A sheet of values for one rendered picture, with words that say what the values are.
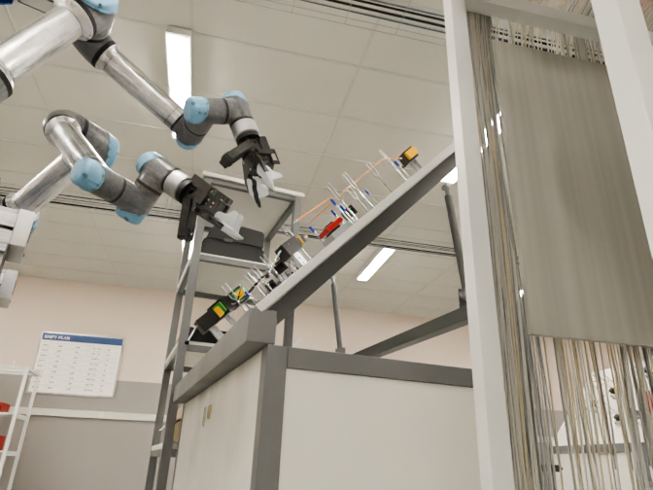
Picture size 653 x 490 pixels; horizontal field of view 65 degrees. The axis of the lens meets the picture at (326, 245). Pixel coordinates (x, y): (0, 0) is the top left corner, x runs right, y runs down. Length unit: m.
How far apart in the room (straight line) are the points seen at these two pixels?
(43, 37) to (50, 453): 7.93
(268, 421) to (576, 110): 0.79
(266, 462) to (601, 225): 0.69
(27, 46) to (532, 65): 1.12
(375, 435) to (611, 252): 0.52
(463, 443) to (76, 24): 1.35
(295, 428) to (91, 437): 8.02
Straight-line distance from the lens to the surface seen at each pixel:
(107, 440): 8.88
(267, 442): 0.95
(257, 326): 0.97
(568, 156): 0.99
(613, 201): 1.00
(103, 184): 1.37
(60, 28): 1.51
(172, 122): 1.62
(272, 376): 0.96
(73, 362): 9.10
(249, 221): 2.86
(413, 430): 1.07
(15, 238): 1.35
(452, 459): 1.12
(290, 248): 1.34
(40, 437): 9.07
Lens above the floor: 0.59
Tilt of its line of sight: 24 degrees up
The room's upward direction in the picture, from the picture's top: 2 degrees clockwise
